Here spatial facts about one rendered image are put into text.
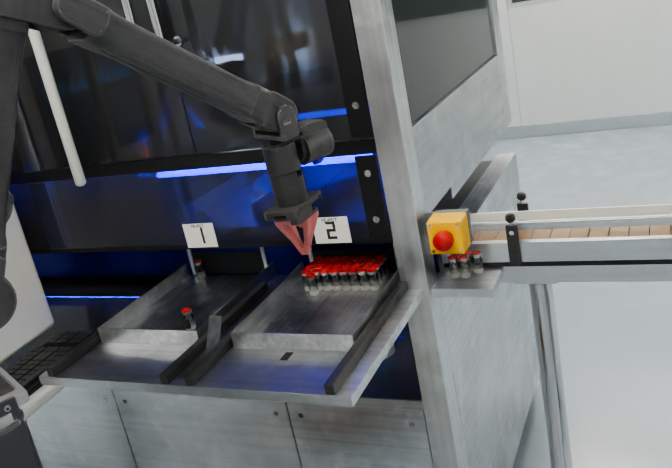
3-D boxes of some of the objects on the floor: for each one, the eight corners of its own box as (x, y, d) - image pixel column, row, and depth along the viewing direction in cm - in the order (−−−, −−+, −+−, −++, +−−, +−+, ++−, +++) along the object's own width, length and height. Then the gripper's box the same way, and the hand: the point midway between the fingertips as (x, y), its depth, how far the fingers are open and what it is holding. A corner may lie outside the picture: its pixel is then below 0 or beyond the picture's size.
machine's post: (466, 589, 190) (295, -379, 126) (489, 593, 187) (327, -393, 123) (459, 609, 184) (277, -392, 120) (483, 614, 182) (310, -407, 118)
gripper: (281, 163, 132) (301, 243, 137) (253, 182, 124) (275, 267, 128) (315, 159, 129) (334, 241, 134) (288, 179, 121) (310, 266, 125)
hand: (304, 249), depth 131 cm, fingers closed
